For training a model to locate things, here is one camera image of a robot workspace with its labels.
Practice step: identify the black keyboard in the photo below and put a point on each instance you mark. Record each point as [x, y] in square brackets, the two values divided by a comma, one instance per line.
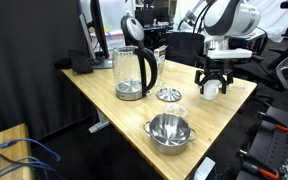
[80, 63]

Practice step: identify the green couscous box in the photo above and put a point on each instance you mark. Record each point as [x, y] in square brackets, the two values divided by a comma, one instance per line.
[159, 55]

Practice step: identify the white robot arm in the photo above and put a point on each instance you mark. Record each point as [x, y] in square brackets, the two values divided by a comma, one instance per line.
[221, 20]

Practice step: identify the black office chair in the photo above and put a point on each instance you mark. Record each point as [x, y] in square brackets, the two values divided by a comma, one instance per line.
[273, 75]

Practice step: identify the black computer monitor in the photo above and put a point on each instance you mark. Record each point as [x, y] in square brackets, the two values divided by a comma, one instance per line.
[90, 17]

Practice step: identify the glass electric kettle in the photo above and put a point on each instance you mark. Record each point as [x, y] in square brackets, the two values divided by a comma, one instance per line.
[134, 66]

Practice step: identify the stainless steel pot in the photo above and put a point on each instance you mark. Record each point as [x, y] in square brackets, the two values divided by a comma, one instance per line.
[169, 134]

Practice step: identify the white plastic cup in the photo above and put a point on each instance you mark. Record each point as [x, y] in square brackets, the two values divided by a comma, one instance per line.
[211, 89]

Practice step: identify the clear glass lid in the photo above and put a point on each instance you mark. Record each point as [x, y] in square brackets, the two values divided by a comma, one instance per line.
[176, 109]

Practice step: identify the round metal pot lid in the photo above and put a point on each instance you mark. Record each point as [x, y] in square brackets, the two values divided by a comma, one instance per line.
[169, 95]

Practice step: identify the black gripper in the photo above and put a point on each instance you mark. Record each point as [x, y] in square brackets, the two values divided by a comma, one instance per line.
[214, 70]

